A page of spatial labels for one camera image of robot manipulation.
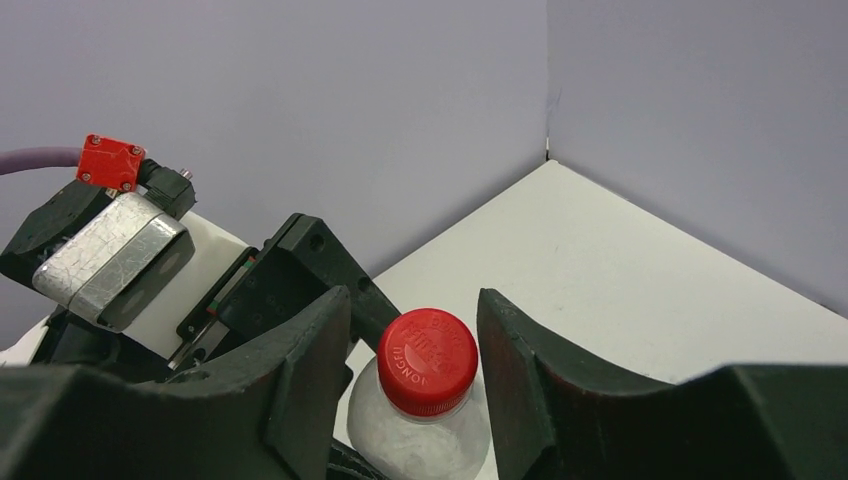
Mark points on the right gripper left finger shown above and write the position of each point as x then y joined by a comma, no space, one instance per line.
265,410

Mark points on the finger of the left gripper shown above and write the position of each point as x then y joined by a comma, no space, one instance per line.
372,312

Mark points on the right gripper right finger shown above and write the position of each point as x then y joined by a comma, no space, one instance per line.
558,411

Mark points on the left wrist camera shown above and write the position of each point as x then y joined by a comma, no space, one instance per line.
112,251

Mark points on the red bottle cap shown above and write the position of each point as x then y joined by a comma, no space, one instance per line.
427,361

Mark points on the clear bottle red label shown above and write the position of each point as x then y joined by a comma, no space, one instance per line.
453,445

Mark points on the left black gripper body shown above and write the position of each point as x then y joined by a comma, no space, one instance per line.
247,291

